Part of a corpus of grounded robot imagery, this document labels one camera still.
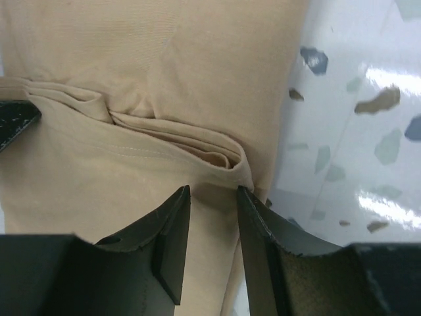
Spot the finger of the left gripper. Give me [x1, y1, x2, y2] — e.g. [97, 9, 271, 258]
[0, 100, 41, 151]

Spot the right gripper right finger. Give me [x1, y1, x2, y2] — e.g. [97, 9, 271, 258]
[236, 186, 420, 315]

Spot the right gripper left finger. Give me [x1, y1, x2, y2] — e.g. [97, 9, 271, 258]
[1, 186, 191, 315]

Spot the beige t shirt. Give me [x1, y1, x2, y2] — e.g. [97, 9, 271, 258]
[1, 1, 309, 315]

